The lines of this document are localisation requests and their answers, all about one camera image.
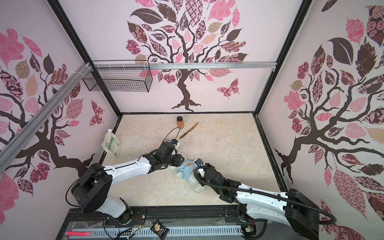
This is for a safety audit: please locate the white teddy bear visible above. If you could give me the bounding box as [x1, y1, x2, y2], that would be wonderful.
[171, 167, 205, 193]

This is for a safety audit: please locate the light blue bear hoodie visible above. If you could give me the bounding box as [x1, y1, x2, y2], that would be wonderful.
[176, 161, 197, 181]

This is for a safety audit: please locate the white slotted cable duct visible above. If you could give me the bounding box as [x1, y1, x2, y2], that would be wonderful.
[64, 226, 243, 240]

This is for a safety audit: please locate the aluminium rail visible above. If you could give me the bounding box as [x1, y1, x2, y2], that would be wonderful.
[1, 63, 91, 173]
[94, 62, 277, 70]

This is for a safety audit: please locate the black wire basket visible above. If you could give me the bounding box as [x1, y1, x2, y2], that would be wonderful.
[83, 60, 153, 93]

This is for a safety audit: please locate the left aluminium rail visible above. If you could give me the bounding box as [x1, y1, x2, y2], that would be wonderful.
[1, 63, 91, 173]

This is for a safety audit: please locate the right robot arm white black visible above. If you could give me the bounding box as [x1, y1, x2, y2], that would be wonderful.
[194, 164, 320, 240]

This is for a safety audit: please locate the rear aluminium rail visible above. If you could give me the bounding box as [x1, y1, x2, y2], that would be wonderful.
[94, 62, 277, 70]

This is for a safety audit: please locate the amber spice jar black lid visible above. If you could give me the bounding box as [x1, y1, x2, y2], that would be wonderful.
[177, 116, 184, 130]

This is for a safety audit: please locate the left camera black cable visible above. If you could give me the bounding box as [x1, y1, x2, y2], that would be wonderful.
[161, 127, 181, 143]

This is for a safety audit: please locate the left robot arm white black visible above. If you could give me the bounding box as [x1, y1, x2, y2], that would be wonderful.
[69, 139, 185, 225]

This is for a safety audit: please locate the small black brown packet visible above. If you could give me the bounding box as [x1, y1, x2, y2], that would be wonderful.
[150, 220, 170, 240]

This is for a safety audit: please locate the red marker pen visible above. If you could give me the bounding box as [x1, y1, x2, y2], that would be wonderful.
[66, 231, 93, 237]

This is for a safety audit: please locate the wooden knife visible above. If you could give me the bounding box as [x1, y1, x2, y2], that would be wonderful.
[180, 122, 199, 139]

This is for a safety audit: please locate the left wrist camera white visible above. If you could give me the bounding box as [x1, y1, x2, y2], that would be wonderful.
[171, 139, 180, 149]

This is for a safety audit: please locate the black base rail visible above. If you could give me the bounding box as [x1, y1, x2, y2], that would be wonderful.
[62, 204, 280, 231]

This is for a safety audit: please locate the white green refill pouch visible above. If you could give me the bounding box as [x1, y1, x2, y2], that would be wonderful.
[102, 129, 122, 161]

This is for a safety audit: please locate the black corrugated cable hose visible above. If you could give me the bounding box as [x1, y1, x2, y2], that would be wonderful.
[193, 166, 337, 225]

